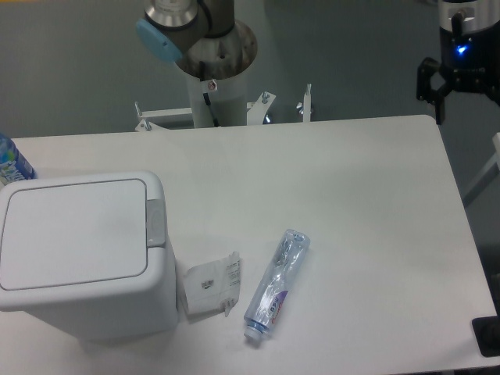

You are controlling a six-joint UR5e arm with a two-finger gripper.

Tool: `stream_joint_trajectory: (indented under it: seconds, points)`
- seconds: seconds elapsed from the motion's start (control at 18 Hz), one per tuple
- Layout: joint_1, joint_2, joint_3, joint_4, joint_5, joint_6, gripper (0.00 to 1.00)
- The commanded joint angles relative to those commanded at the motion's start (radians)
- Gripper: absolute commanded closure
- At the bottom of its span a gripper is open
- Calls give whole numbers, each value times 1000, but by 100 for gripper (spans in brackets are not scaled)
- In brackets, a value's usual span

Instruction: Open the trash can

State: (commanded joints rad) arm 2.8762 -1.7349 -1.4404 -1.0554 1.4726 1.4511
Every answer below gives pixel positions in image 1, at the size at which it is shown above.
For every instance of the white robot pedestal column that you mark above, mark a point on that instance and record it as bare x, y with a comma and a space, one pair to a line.
218, 103

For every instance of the crumpled white paper wrapper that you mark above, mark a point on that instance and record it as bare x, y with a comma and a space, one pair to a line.
213, 287

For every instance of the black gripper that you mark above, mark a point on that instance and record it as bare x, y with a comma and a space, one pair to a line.
468, 63

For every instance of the white push-lid trash can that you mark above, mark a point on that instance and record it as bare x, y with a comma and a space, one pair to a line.
89, 255

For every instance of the blue labelled water bottle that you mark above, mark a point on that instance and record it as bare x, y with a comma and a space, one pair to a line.
14, 166

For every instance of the empty clear plastic bottle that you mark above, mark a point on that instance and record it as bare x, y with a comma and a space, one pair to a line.
264, 308

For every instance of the black clamp at table corner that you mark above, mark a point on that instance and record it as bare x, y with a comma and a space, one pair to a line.
486, 330

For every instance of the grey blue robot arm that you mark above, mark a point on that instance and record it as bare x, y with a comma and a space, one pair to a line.
213, 50

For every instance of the white metal base frame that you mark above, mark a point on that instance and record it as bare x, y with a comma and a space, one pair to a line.
256, 113

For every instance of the white table leg frame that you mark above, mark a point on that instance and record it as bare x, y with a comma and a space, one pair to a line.
487, 173

